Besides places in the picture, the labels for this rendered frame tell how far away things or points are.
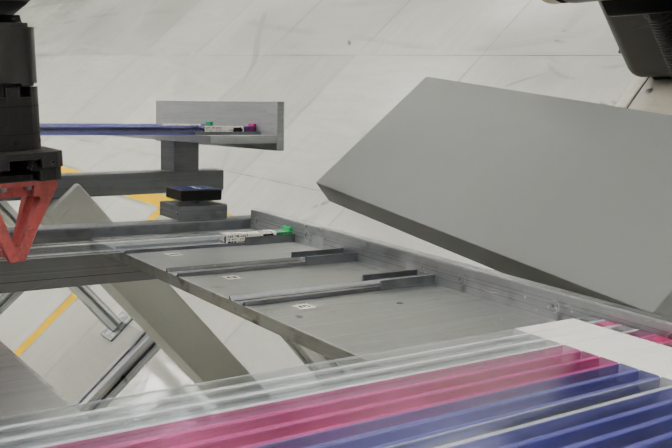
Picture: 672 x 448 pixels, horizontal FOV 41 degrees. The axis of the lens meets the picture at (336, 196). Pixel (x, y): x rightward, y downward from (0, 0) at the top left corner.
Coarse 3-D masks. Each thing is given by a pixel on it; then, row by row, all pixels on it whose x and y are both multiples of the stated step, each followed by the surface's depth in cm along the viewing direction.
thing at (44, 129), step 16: (48, 128) 103; (64, 128) 104; (80, 128) 106; (96, 128) 107; (112, 128) 108; (128, 128) 109; (144, 128) 111; (160, 128) 112; (176, 128) 114; (192, 128) 115
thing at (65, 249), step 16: (96, 240) 84; (112, 240) 84; (128, 240) 85; (144, 240) 86; (160, 240) 87; (176, 240) 88; (192, 240) 89; (208, 240) 90; (224, 240) 91; (0, 256) 78; (32, 256) 79; (48, 256) 80; (64, 256) 81
